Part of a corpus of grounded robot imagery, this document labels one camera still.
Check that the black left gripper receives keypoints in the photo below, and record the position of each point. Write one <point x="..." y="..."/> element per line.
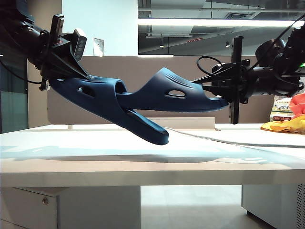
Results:
<point x="45" y="55"/>

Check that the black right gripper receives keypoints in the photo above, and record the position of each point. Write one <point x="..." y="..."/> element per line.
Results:
<point x="245" y="81"/>

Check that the blue rubber slipper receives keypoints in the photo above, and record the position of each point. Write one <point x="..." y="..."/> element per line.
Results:
<point x="155" y="95"/>
<point x="104" y="102"/>

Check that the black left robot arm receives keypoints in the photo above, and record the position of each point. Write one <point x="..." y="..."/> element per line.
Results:
<point x="14" y="28"/>

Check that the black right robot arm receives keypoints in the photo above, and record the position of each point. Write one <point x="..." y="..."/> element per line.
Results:
<point x="274" y="86"/>

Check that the black pendant spotlight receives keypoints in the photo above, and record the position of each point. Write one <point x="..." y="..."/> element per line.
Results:
<point x="227" y="44"/>
<point x="162" y="44"/>

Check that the red ceiling sign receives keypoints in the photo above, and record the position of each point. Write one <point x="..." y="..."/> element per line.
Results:
<point x="195" y="40"/>

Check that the long linear ceiling light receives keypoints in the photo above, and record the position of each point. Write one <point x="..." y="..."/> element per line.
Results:
<point x="202" y="22"/>

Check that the printed plastic snack bag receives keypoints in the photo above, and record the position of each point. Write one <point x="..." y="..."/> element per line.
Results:
<point x="281" y="107"/>

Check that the dark glass door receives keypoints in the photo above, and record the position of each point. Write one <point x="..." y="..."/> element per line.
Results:
<point x="14" y="112"/>

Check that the short white light strip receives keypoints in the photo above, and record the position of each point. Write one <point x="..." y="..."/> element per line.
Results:
<point x="156" y="56"/>

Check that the brown desk partition panel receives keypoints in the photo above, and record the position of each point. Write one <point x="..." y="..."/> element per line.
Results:
<point x="143" y="64"/>

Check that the yellow cloth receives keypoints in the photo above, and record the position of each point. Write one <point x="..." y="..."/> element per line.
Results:
<point x="286" y="126"/>

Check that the orange red cloth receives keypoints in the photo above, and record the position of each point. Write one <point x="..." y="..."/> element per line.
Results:
<point x="297" y="105"/>

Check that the round drawer lock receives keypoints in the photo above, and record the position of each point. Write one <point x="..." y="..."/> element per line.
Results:
<point x="45" y="201"/>

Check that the white drawer cabinet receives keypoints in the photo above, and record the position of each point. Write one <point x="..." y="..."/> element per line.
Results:
<point x="28" y="210"/>

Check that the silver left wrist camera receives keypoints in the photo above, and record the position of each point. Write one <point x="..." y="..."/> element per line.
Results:
<point x="79" y="45"/>

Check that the silver wall plate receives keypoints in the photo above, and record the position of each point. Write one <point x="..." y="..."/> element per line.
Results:
<point x="98" y="47"/>

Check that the white pedestal cabinet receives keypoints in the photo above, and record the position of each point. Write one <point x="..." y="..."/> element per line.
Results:
<point x="274" y="202"/>

